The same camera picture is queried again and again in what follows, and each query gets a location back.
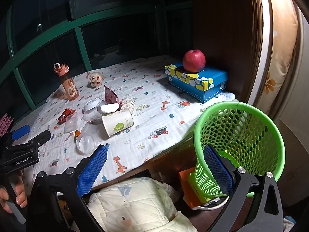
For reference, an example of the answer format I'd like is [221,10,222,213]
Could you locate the pink snack packet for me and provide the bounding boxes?
[104,84,119,105]

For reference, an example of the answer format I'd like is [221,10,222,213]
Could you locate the pink foam mat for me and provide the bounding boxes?
[0,113,12,137]

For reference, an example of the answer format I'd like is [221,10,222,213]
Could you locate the clear cup with white lid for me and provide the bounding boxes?
[83,99,102,122]

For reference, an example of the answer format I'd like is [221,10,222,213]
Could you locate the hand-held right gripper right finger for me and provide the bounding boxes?
[203,146,284,232]

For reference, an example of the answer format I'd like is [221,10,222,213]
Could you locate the orange box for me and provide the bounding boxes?
[178,167,205,209]

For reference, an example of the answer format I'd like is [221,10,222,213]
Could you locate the green plastic mesh basket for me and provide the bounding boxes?
[187,101,286,197]

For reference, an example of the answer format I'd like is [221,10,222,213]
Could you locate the red apple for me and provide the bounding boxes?
[183,49,206,73]

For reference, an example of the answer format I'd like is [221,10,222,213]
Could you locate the dark wooden cabinet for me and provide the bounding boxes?
[192,0,263,102]

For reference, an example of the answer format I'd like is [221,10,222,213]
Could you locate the paper cup green leaf print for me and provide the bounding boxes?
[101,108,134,137]

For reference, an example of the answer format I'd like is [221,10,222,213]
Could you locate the white printed blanket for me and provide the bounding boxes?
[24,55,237,191]

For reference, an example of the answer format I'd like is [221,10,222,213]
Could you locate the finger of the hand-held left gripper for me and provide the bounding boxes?
[27,130,52,148]
[10,125,31,141]

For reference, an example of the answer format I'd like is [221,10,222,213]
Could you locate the person's left hand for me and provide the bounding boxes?
[0,169,27,213]

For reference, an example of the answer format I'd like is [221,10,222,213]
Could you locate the cream quilted blanket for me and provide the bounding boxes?
[87,177,198,232]

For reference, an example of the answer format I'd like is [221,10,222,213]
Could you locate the red candy wrapper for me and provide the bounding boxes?
[57,108,76,125]

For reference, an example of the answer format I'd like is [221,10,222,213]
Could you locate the floral pillow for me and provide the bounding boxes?
[262,5,298,102]

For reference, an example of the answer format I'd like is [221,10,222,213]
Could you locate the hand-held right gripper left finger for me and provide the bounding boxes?
[26,144,108,232]

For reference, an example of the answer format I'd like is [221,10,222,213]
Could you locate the white paper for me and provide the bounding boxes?
[97,103,120,114]

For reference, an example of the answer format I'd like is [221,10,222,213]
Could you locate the cream toy ball red spots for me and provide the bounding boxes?
[88,72,105,88]

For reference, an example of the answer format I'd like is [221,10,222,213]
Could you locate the clear plastic cup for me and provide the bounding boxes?
[76,123,108,154]

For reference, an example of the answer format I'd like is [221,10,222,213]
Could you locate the blue patterned tissue box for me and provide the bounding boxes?
[165,63,228,103]

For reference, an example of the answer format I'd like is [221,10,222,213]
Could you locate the white tissue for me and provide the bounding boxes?
[120,97,136,113]

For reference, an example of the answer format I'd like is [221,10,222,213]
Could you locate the orange water bottle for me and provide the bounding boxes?
[53,63,80,101]

